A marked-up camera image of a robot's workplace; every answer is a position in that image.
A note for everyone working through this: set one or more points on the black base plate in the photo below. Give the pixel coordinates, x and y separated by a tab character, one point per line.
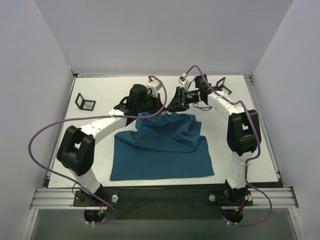
178	202

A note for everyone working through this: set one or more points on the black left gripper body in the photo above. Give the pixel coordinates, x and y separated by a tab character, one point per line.
155	103

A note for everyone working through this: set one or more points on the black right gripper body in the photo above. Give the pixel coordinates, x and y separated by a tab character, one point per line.
180	98

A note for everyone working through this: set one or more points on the black display box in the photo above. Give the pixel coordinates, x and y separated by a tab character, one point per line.
220	86
80	102

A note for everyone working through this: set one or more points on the blue t-shirt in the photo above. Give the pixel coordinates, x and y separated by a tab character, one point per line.
168	146

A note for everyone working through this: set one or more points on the aluminium frame rail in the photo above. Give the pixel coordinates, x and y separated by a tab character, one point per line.
52	199

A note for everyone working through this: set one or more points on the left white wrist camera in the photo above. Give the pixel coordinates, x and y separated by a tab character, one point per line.
153	87

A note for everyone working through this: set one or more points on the silver blue leaf brooch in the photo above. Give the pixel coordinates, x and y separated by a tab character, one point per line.
88	105

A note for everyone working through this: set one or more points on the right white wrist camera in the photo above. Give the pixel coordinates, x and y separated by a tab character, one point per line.
183	81

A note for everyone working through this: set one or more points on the right black display box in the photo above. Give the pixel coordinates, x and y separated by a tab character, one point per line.
220	86

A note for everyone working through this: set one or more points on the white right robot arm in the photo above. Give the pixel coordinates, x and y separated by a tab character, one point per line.
243	126

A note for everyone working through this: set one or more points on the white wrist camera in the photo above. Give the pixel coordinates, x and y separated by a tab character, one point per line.
153	87
183	81

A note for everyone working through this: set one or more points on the left black display box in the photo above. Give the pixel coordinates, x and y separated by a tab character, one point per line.
80	102

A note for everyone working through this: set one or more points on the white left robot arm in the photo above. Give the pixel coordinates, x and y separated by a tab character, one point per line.
76	151

